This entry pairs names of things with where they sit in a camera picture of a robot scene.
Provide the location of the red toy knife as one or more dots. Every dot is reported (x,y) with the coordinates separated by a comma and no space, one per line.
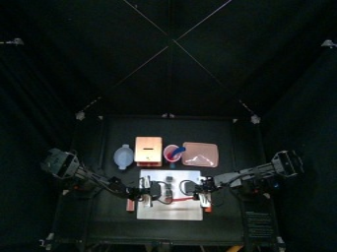
(182,199)

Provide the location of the white cutting board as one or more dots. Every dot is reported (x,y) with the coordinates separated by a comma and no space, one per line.
(176,211)

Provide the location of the salmon pink toy food piece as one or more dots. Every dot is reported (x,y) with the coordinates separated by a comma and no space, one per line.
(130,206)

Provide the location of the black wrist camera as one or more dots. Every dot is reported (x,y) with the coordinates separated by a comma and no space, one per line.
(190,187)
(154,188)

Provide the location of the white label sticker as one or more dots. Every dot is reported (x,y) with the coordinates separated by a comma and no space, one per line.
(259,226)

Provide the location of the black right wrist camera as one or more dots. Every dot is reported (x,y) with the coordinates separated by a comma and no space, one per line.
(190,187)

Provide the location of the wooden box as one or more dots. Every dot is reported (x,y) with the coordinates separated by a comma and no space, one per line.
(149,147)

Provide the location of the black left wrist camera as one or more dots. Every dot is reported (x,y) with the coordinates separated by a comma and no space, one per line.
(154,188)

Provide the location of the blue tape square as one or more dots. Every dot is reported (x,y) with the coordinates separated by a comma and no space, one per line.
(173,165)

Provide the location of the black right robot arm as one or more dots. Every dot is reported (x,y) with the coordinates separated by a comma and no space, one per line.
(288,163)

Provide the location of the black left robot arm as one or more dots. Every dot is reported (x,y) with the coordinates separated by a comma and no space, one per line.
(59,163)

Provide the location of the yellow object under table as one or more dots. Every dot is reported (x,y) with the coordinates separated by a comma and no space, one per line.
(235,248)

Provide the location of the red plastic cup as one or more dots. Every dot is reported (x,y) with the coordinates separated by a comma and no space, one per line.
(169,158)

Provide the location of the grey corner fitting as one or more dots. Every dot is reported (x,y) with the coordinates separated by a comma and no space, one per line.
(80,115)
(256,119)

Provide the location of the grey table leg bracket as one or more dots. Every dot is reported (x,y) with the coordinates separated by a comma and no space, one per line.
(280,243)
(46,241)

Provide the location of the small grey frame bracket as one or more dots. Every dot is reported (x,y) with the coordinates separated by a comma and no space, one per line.
(168,115)

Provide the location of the pink plastic tray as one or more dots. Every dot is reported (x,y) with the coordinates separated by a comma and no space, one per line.
(200,152)

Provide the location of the metal frame clip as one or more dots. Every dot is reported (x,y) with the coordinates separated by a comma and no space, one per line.
(328,43)
(18,41)

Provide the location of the cut dark green sushi piece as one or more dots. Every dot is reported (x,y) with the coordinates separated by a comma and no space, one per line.
(169,178)

